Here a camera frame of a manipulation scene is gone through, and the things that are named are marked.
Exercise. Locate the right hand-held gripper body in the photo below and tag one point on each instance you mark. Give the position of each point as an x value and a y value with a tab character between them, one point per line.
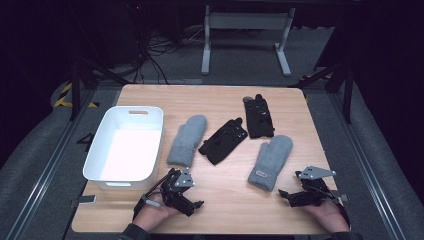
313	186

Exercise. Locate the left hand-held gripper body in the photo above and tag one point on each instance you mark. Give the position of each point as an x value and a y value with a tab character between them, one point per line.
178	191

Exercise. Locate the grey knit mitten with label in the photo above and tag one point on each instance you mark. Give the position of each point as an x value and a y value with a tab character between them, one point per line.
270	161

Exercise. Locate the plain grey knit mitten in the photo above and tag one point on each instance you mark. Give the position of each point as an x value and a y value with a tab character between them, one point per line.
187	141

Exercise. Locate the white plastic storage bin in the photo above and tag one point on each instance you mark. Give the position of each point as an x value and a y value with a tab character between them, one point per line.
128	150

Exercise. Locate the black glove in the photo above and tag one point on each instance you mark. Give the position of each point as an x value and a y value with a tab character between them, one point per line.
258	116
222	141

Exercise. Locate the person's right hand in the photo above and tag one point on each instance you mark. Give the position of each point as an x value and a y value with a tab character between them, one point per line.
328	215

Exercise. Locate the person's left hand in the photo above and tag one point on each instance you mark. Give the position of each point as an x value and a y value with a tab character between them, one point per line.
151	215

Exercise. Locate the grey round table grommet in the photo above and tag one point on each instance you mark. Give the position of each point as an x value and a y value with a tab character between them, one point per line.
247	99

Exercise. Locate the black metal stand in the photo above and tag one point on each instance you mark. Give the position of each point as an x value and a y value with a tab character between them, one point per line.
346	90
76	90

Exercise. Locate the yellow black floor tape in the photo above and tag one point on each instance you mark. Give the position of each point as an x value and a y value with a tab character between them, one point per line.
63	96

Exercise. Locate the aluminium floor rail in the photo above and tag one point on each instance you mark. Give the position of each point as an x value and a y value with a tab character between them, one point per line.
50	166
366	166

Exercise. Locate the white metal table frame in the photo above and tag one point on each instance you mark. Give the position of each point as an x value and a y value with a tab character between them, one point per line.
246	21

